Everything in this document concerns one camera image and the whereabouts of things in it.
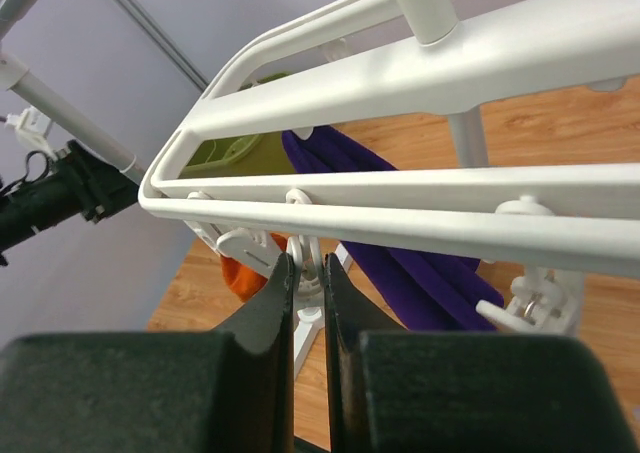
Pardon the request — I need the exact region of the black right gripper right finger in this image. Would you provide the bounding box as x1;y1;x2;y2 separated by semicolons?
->
324;255;638;452

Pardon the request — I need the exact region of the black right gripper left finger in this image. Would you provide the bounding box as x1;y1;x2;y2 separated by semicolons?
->
1;254;294;452

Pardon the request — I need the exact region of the purple cloth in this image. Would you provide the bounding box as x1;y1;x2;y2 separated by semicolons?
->
281;125;504;332

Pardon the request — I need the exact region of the orange sock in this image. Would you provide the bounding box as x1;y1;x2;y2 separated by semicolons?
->
216;228;287;302

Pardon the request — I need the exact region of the white clip sock hanger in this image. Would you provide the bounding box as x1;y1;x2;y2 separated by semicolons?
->
137;0;640;337

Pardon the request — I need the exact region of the green plastic laundry basket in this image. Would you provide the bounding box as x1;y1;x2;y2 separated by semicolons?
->
178;71;296;178

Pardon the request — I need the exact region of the white and grey drying rack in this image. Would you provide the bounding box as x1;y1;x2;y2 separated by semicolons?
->
1;0;488;371

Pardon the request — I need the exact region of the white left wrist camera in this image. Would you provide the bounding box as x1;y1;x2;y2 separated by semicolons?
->
5;106;56;159

